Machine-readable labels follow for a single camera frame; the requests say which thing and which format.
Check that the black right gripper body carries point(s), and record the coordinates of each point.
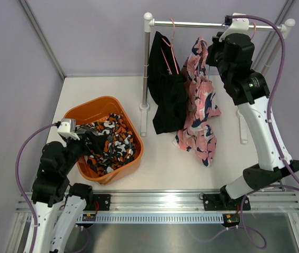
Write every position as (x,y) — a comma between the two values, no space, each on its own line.
(215,55)

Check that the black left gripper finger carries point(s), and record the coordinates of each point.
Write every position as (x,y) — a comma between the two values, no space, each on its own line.
(98,148)
(91,137)

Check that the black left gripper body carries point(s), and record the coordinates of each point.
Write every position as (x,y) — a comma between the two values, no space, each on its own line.
(76,148)

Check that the orange camouflage shorts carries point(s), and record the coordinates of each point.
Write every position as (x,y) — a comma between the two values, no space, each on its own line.
(119,149)

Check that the pink hanger of camouflage shorts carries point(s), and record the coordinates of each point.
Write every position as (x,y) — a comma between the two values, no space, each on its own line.
(255,29)

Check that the pink patterned shorts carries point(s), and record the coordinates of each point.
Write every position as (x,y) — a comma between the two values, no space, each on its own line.
(197,134)

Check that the blue hanger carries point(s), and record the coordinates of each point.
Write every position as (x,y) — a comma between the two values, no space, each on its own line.
(209,67)

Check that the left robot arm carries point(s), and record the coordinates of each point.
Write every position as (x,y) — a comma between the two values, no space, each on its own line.
(55,205)

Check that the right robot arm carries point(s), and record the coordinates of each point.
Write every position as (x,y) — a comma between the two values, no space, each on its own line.
(232,56)

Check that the pink hanger of black shorts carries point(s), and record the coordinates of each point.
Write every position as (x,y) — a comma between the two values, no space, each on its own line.
(172,52)

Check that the black shorts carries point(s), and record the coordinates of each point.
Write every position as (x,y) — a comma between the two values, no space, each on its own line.
(167,91)

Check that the orange plastic basket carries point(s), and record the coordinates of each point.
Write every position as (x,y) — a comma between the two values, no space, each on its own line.
(98,110)

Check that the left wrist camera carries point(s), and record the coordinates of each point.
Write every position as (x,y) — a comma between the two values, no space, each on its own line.
(66,129)

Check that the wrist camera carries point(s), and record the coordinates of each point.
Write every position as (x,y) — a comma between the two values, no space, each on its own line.
(238,23)
(66,129)

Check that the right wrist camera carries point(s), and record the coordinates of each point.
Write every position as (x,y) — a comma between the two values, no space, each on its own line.
(238,23)

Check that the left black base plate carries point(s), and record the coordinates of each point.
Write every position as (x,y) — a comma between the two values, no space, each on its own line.
(101,202)

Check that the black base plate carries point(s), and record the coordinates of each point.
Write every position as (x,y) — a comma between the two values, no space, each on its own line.
(217,202)
(101,202)

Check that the white slotted cable duct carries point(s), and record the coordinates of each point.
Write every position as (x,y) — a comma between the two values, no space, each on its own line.
(155,218)

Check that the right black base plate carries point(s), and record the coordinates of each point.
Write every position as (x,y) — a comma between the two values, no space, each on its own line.
(217,202)

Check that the aluminium mounting rail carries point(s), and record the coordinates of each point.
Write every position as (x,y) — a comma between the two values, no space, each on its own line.
(191,202)

